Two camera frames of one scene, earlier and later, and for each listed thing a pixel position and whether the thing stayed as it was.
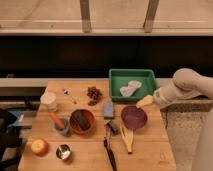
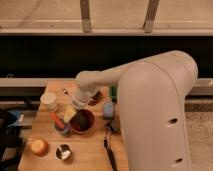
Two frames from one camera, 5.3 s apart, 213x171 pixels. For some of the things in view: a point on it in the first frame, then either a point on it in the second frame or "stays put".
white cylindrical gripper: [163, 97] to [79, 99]
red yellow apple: [39, 147] stays put
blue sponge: [108, 110] stays put
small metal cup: [63, 152] stays put
